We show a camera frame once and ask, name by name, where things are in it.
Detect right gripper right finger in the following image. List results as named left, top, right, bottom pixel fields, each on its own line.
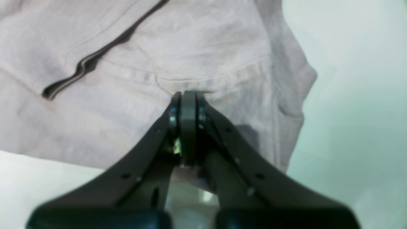
left=181, top=91, right=360, bottom=229

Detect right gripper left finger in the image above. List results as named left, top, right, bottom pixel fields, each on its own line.
left=27, top=92, right=181, bottom=229

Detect mauve pink T-shirt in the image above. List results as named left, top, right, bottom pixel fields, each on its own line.
left=0, top=0, right=318, bottom=191

